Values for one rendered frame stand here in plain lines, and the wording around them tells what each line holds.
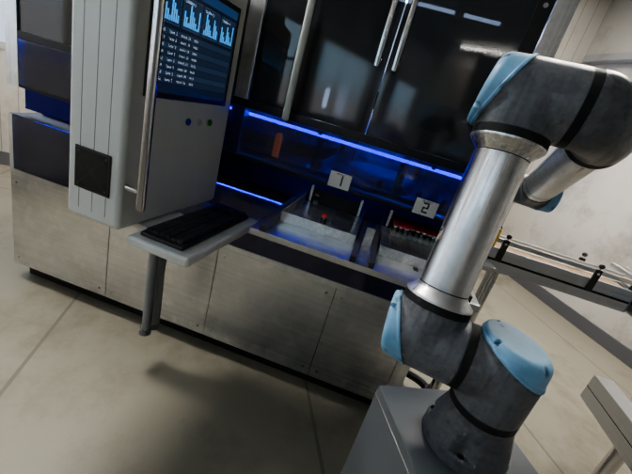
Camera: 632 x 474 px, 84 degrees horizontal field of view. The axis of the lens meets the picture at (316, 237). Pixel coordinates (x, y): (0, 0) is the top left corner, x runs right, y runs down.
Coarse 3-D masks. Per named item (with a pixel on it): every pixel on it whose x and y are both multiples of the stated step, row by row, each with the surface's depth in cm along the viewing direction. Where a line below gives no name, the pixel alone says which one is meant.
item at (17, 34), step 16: (16, 0) 143; (256, 0) 124; (16, 16) 145; (256, 16) 126; (16, 32) 147; (256, 32) 127; (16, 48) 149; (64, 48) 145; (256, 48) 129; (16, 64) 151; (240, 64) 132; (16, 80) 154; (240, 80) 133; (240, 96) 135; (272, 112) 134; (320, 128) 132; (336, 128) 131; (368, 144) 131; (384, 144) 129; (256, 160) 142; (432, 160) 127; (448, 160) 126; (304, 176) 139; (352, 192) 137; (400, 208) 135
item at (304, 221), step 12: (300, 204) 142; (312, 204) 147; (288, 216) 118; (300, 216) 117; (312, 216) 132; (336, 216) 140; (348, 216) 145; (312, 228) 117; (324, 228) 116; (336, 228) 127; (348, 228) 131; (348, 240) 116
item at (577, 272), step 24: (504, 240) 140; (504, 264) 144; (528, 264) 142; (552, 264) 143; (576, 264) 140; (600, 264) 136; (552, 288) 142; (576, 288) 140; (600, 288) 139; (624, 288) 142
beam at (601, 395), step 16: (592, 384) 147; (608, 384) 144; (592, 400) 145; (608, 400) 137; (624, 400) 136; (608, 416) 135; (624, 416) 128; (608, 432) 132; (624, 432) 126; (624, 448) 124
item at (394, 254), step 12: (384, 228) 144; (384, 240) 129; (396, 240) 133; (408, 240) 137; (384, 252) 113; (396, 252) 113; (408, 252) 124; (420, 252) 128; (408, 264) 113; (420, 264) 112
